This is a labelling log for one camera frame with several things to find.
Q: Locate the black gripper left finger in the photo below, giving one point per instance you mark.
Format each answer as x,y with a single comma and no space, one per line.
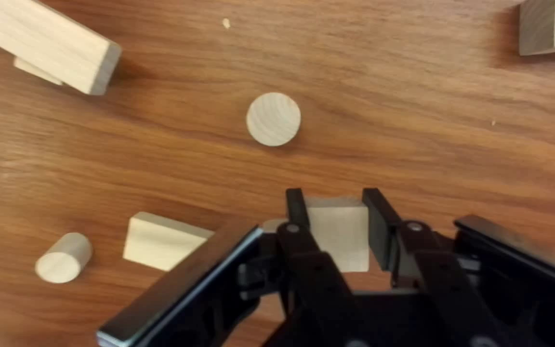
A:
308,271

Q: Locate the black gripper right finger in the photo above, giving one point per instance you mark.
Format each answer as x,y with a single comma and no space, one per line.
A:
418,257

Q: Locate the small wooden arch cube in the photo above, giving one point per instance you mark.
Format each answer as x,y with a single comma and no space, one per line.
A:
341,238

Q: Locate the flat rectangular wooden block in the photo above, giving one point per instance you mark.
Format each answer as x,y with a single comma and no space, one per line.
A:
162,242

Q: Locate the upright wooden cylinder block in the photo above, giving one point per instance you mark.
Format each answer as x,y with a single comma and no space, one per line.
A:
274,120

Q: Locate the small short wooden cylinder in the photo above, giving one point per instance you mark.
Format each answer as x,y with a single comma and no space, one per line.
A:
62,261

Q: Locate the tiny wood crumb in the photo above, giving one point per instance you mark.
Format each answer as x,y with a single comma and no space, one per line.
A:
225,24

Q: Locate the wide wooden arch block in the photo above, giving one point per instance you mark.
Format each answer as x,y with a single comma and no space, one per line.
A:
549,26

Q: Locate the long wooden plank block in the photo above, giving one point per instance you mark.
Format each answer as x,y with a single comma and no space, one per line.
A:
46,39

